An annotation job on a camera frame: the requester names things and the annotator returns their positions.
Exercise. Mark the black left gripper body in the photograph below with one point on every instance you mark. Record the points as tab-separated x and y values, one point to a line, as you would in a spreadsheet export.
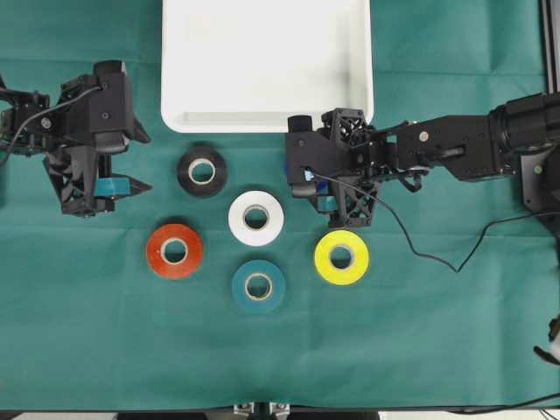
72	161

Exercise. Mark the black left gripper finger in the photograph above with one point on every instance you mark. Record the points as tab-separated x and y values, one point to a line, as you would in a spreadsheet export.
137	132
118	187

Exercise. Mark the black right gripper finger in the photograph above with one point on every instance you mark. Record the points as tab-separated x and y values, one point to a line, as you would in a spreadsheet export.
326	202

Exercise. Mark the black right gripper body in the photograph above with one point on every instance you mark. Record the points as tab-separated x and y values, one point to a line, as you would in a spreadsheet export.
371	159

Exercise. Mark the black tape roll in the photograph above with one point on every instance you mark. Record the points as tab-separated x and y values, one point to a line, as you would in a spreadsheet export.
202	172

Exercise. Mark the red tape roll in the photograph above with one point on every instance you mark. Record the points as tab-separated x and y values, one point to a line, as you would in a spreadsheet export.
174	251

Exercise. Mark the green tape roll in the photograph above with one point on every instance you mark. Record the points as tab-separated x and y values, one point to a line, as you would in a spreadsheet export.
258	287

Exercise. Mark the blue tape roll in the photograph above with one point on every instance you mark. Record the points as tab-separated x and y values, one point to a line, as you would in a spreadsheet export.
285	168

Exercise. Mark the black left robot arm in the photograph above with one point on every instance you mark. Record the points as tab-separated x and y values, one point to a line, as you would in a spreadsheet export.
21	132

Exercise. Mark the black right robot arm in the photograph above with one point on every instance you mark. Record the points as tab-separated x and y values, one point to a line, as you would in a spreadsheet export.
519	137

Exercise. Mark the yellow tape roll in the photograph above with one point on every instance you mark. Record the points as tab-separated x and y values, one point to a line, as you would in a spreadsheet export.
341	257

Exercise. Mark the white tape roll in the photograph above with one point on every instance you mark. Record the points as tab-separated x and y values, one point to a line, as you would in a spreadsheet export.
255	218

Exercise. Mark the white plastic tray case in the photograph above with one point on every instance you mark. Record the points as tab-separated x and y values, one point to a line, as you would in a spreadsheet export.
247	66

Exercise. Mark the green table cloth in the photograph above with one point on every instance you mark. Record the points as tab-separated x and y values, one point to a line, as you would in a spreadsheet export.
460	288

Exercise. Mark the white black object right edge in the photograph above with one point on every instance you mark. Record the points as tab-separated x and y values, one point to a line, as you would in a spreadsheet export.
551	355

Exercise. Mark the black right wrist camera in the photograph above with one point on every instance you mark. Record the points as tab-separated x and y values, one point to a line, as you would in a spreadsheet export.
311	151

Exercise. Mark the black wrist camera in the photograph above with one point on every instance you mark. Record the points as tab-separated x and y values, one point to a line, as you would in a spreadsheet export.
311	151
111	108

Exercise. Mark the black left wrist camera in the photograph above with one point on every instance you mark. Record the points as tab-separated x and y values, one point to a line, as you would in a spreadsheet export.
111	108

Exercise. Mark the metal bracket bottom edge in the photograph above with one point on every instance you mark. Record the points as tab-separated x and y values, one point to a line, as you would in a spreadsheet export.
262	410

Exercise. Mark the aluminium frame rail right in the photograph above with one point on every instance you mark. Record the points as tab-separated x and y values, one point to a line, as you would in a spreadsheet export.
550	38

